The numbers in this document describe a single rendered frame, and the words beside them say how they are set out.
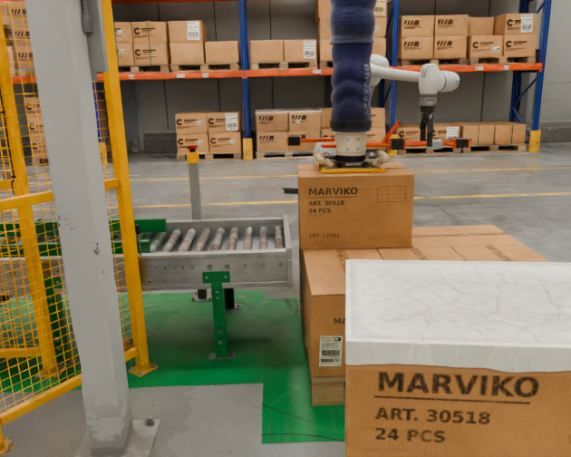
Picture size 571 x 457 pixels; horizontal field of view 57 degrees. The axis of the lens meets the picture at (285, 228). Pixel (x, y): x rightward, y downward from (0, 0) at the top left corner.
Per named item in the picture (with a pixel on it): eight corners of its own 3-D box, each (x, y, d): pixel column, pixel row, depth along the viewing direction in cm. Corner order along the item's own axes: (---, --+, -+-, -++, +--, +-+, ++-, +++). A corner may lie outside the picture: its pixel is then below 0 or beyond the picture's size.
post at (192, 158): (197, 299, 360) (186, 152, 333) (198, 296, 366) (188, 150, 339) (207, 298, 360) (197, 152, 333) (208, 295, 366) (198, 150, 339)
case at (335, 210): (299, 250, 284) (298, 176, 273) (298, 229, 322) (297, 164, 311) (411, 247, 283) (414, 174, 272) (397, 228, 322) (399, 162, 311)
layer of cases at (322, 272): (312, 377, 236) (311, 295, 225) (299, 291, 332) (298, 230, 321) (575, 367, 239) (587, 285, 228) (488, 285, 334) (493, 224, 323)
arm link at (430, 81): (430, 94, 275) (445, 93, 283) (431, 63, 271) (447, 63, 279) (413, 94, 284) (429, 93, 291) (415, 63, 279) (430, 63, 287)
